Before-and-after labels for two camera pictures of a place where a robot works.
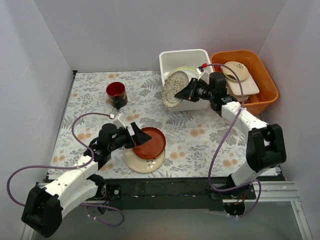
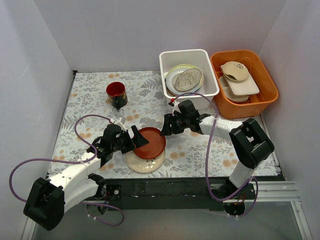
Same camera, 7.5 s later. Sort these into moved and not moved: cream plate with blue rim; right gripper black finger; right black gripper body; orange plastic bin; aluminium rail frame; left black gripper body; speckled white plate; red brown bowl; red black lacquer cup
Moved: right black gripper body; right gripper black finger; speckled white plate
Not moved: cream plate with blue rim; orange plastic bin; aluminium rail frame; left black gripper body; red brown bowl; red black lacquer cup
